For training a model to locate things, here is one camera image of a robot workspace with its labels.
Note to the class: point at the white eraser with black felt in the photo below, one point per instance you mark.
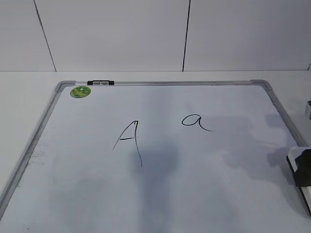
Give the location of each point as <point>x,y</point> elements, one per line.
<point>305,191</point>

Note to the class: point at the black hanging clip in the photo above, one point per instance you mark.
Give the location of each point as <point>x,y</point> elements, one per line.
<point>100,82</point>

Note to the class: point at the round green sticker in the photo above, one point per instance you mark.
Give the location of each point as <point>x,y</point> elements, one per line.
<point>80,92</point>

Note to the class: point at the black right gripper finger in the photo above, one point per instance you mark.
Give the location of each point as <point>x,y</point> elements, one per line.
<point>302,176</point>

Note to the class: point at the white board with grey frame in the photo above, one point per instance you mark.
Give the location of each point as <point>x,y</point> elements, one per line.
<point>175,157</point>

